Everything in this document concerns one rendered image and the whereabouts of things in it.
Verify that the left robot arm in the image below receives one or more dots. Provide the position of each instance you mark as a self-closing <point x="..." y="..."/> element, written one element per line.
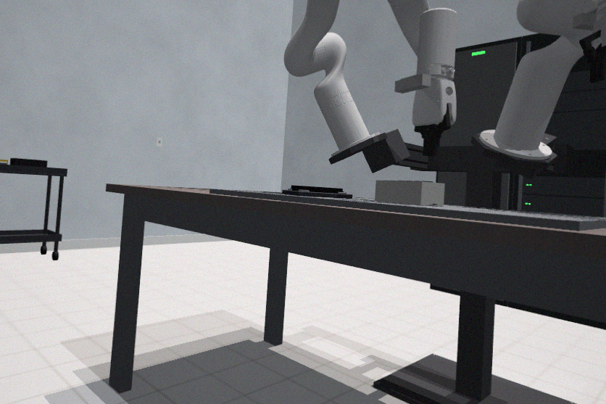
<point x="541" y="75"/>

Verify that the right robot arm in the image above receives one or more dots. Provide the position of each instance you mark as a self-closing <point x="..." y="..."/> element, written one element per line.
<point x="430" y="32"/>

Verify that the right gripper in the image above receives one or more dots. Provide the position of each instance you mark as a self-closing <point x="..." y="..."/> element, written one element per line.
<point x="431" y="112"/>

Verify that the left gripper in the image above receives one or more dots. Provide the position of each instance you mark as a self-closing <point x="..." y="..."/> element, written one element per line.
<point x="596" y="42"/>

